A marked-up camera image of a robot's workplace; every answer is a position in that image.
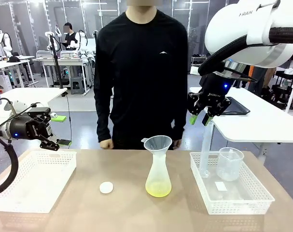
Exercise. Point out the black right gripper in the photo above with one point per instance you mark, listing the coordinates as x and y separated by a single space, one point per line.
215 93

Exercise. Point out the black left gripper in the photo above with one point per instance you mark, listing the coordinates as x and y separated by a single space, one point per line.
30 128

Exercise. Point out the clear graduated cylinder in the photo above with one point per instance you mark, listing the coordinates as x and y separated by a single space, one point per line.
206 149

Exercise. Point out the clear plastic funnel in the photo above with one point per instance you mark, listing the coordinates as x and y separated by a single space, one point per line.
160 142

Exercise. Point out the white round flask cap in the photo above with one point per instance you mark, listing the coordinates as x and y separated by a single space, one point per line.
106 187

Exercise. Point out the clear conical flask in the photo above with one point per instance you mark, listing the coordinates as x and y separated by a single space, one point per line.
158 183

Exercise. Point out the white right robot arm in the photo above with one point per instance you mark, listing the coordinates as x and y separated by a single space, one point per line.
233 24

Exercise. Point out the person's left forearm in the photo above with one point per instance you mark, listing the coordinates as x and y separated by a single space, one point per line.
179 118

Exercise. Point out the person's right forearm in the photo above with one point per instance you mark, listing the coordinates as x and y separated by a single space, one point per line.
103 118

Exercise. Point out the person's left hand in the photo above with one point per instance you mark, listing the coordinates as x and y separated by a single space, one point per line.
177 143

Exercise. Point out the person's right hand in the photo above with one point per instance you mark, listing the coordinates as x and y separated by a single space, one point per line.
107 144

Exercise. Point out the black tray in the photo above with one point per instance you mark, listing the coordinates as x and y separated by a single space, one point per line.
236 107

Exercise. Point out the grey plastic stool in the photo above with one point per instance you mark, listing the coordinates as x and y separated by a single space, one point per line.
77 85

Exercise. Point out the large white side table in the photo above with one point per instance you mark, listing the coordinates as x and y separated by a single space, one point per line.
257 125

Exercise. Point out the white perforated plastic basket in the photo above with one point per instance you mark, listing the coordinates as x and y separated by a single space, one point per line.
28 183
233 207

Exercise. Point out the clear plastic beaker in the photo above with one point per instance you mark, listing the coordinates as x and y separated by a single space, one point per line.
229 166

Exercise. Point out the person in black sweater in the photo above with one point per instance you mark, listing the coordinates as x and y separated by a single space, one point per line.
141 84

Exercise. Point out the black tripod stand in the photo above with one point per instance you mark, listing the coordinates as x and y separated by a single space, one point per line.
55 60

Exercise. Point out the white background desk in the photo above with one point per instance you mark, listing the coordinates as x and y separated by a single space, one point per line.
64 60

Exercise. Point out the white paper slip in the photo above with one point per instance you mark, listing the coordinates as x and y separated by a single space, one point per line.
220 186

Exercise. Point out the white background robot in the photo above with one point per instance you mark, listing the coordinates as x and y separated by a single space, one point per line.
5 42

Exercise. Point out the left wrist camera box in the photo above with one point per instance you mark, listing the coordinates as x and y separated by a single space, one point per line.
38 111

